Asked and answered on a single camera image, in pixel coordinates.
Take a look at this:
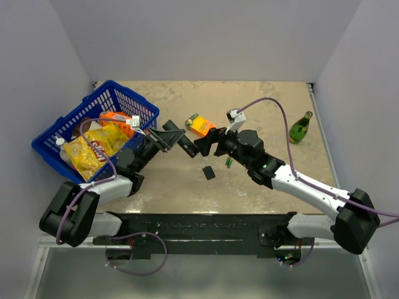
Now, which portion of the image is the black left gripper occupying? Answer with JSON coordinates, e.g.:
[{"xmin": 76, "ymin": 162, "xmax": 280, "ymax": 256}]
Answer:
[{"xmin": 133, "ymin": 126, "xmax": 185, "ymax": 173}]

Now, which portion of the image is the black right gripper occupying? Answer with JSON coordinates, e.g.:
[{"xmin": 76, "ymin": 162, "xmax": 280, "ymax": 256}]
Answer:
[{"xmin": 194, "ymin": 123, "xmax": 252, "ymax": 169}]

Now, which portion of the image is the black battery cover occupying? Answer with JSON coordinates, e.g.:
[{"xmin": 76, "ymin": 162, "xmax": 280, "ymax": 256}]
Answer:
[{"xmin": 202, "ymin": 166, "xmax": 216, "ymax": 180}]

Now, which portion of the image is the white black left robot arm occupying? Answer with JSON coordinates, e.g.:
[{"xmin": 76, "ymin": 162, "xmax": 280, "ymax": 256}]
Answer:
[{"xmin": 39, "ymin": 125, "xmax": 185, "ymax": 247}]

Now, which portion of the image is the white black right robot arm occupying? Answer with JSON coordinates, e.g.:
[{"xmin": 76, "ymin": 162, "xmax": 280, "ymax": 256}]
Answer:
[{"xmin": 194, "ymin": 128, "xmax": 380, "ymax": 255}]

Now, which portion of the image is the orange yellow battery pack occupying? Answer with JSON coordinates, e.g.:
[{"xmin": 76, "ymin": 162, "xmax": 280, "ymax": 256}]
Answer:
[{"xmin": 185, "ymin": 113, "xmax": 216, "ymax": 137}]

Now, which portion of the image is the yellow chips bag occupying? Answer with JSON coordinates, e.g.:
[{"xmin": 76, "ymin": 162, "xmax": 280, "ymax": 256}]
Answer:
[{"xmin": 65, "ymin": 124, "xmax": 129, "ymax": 182}]

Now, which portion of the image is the orange carton box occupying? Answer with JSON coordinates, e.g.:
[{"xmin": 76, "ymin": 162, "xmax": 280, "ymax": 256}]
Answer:
[{"xmin": 99, "ymin": 111, "xmax": 135, "ymax": 138}]

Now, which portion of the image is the blue plastic basket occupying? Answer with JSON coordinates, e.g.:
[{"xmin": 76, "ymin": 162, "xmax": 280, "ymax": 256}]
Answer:
[{"xmin": 31, "ymin": 80, "xmax": 160, "ymax": 184}]

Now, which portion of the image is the green glass bottle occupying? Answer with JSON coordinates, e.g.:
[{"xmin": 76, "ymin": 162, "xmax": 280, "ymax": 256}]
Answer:
[{"xmin": 289, "ymin": 111, "xmax": 313, "ymax": 144}]

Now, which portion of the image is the white plastic bottle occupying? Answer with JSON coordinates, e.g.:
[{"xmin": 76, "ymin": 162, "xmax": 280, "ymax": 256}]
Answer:
[{"xmin": 55, "ymin": 136, "xmax": 75, "ymax": 169}]

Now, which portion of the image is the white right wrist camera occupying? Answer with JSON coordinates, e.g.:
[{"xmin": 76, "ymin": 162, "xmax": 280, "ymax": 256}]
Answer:
[{"xmin": 225, "ymin": 108, "xmax": 246, "ymax": 135}]

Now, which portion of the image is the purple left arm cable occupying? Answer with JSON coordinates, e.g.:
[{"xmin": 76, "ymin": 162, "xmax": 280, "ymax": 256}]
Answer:
[{"xmin": 55, "ymin": 117, "xmax": 130, "ymax": 246}]

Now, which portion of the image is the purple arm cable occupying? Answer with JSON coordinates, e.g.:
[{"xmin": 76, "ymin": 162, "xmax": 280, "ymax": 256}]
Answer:
[
  {"xmin": 238, "ymin": 97, "xmax": 399, "ymax": 228},
  {"xmin": 55, "ymin": 117, "xmax": 130, "ymax": 246}
]

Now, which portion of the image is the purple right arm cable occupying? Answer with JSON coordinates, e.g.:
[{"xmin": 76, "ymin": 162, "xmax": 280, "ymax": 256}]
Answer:
[{"xmin": 238, "ymin": 97, "xmax": 399, "ymax": 228}]

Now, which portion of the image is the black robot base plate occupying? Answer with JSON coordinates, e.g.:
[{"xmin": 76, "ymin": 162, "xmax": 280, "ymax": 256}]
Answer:
[{"xmin": 94, "ymin": 212, "xmax": 312, "ymax": 259}]

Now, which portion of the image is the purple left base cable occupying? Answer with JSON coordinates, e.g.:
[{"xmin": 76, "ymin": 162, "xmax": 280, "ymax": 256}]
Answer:
[{"xmin": 105, "ymin": 232, "xmax": 170, "ymax": 277}]

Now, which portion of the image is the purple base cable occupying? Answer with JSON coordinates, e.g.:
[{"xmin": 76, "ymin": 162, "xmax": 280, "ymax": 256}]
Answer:
[
  {"xmin": 105, "ymin": 232, "xmax": 170, "ymax": 277},
  {"xmin": 279, "ymin": 238, "xmax": 315, "ymax": 268}
]

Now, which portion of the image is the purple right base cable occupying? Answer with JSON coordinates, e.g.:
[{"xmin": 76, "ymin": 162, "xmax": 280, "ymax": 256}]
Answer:
[{"xmin": 279, "ymin": 238, "xmax": 315, "ymax": 268}]

